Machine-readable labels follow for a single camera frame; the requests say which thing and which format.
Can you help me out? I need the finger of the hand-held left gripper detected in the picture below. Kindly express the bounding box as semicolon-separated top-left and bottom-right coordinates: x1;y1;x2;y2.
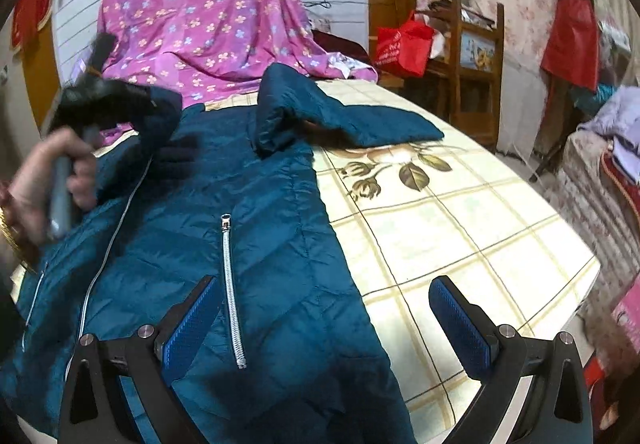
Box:
164;135;200;181

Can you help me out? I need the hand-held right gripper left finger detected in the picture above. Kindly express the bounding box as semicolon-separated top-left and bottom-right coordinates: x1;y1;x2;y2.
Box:
59;275;223;444

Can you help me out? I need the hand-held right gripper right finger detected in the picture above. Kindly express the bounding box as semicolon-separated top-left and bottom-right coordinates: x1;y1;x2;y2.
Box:
428;275;593;444

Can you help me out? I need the teal puffer jacket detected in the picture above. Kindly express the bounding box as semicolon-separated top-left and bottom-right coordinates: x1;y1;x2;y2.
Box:
0;62;446;444

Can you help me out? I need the person's left forearm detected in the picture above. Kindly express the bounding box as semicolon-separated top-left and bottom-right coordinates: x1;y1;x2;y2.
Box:
0;181;38;367

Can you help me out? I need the person's left hand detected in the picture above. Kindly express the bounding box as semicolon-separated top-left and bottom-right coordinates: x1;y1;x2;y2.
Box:
7;128;99;245

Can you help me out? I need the orange wooden panel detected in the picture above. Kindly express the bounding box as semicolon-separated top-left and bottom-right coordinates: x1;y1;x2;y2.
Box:
19;21;63;127

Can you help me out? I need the cream rose-print bedsheet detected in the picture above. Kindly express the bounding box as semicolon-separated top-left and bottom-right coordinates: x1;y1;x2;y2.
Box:
92;78;602;444

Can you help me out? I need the purple floral sheet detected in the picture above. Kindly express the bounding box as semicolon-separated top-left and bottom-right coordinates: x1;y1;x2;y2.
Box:
97;0;379;147

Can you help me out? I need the floral covered pile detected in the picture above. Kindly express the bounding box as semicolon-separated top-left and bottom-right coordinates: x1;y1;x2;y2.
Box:
554;128;640;377

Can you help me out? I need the dark maroon cushion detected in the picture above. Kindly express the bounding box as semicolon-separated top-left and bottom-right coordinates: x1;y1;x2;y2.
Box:
311;30;372;68

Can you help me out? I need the wooden chair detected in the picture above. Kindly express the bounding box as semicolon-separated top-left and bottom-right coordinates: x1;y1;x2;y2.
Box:
424;0;506;153

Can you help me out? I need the red shopping bag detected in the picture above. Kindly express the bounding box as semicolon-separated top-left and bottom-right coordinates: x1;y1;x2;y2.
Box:
376;10;435;78

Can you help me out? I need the lavender cloth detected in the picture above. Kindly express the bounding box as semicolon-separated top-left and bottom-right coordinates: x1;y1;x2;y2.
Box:
576;86;640;147

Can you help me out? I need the red hanging cloth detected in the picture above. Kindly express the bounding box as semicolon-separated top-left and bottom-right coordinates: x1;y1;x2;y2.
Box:
541;0;601;92

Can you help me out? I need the gold bracelet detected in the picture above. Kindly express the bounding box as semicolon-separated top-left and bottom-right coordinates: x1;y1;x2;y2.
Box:
0;206;37;273

